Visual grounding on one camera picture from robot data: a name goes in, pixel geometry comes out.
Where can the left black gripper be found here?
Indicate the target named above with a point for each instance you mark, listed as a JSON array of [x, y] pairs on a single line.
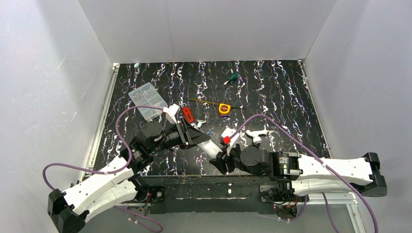
[[186, 133]]

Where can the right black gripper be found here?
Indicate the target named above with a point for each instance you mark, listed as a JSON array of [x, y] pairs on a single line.
[[230, 158]]

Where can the white remote control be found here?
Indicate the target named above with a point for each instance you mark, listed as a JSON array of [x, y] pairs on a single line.
[[210, 148]]

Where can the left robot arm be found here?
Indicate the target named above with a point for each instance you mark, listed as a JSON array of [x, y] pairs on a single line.
[[119, 181]]

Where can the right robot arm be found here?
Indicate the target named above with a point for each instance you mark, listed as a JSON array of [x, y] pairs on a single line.
[[300, 174]]

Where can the red adjustable wrench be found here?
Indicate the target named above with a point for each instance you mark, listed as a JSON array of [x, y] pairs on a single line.
[[190, 118]]

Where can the yellow tape measure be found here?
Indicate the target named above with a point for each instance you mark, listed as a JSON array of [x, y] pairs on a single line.
[[223, 108]]

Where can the white plastic faucet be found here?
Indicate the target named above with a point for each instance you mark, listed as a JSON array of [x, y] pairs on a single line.
[[256, 136]]

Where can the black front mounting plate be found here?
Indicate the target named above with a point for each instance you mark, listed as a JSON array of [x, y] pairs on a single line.
[[206, 194]]

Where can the clear plastic screw box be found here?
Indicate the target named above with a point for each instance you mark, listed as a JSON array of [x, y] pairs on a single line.
[[147, 95]]

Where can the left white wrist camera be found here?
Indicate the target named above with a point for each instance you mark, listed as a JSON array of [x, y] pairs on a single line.
[[171, 112]]

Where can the green handled screwdriver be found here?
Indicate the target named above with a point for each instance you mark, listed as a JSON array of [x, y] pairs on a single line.
[[231, 78]]

